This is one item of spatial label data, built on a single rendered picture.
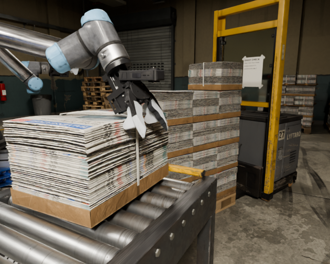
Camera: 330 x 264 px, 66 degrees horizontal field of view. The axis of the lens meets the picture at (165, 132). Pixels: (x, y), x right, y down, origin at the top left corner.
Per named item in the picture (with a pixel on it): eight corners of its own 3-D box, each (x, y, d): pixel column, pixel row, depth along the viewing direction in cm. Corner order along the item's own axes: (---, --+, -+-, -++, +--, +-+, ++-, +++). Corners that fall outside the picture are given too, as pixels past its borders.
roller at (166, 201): (68, 186, 96) (73, 173, 97) (181, 217, 74) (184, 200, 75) (58, 184, 92) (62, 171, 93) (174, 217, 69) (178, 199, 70)
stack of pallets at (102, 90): (107, 113, 927) (106, 77, 902) (129, 114, 889) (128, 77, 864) (81, 118, 809) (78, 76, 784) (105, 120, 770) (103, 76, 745)
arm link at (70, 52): (70, 76, 77) (101, 58, 76) (54, 75, 66) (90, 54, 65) (56, 52, 76) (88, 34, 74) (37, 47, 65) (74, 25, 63)
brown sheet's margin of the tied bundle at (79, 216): (59, 183, 82) (58, 170, 82) (133, 199, 69) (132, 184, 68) (11, 203, 68) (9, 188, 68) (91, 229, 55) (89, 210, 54)
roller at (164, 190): (81, 180, 101) (85, 168, 103) (190, 208, 79) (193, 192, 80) (73, 178, 97) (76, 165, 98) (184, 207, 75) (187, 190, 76)
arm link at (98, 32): (85, 31, 72) (110, 15, 71) (101, 64, 71) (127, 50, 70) (71, 18, 64) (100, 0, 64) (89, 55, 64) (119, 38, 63)
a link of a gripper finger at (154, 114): (157, 131, 74) (136, 107, 71) (172, 122, 71) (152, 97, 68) (154, 137, 71) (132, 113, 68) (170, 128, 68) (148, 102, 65)
